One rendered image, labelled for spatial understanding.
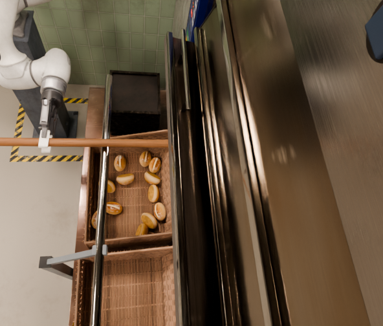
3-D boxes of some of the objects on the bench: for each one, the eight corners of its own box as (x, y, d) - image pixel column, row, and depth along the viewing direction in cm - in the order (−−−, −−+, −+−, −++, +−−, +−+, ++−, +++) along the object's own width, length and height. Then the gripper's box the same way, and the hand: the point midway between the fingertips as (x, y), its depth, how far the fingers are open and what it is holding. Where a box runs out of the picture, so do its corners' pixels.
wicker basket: (178, 251, 159) (186, 242, 135) (187, 381, 136) (199, 398, 111) (82, 259, 151) (71, 249, 126) (74, 398, 127) (59, 420, 103)
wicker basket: (175, 150, 184) (180, 126, 160) (182, 244, 161) (190, 233, 137) (91, 151, 176) (84, 126, 151) (87, 251, 152) (77, 240, 128)
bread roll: (146, 202, 165) (154, 200, 161) (147, 185, 169) (154, 182, 165) (154, 204, 169) (162, 202, 165) (154, 187, 173) (162, 184, 169)
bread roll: (115, 174, 169) (116, 178, 162) (133, 171, 171) (134, 175, 165) (117, 184, 170) (118, 187, 164) (134, 180, 173) (136, 184, 166)
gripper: (57, 81, 110) (49, 139, 100) (67, 107, 124) (60, 160, 114) (35, 81, 109) (25, 138, 99) (48, 107, 123) (39, 159, 113)
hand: (45, 141), depth 108 cm, fingers closed on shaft, 3 cm apart
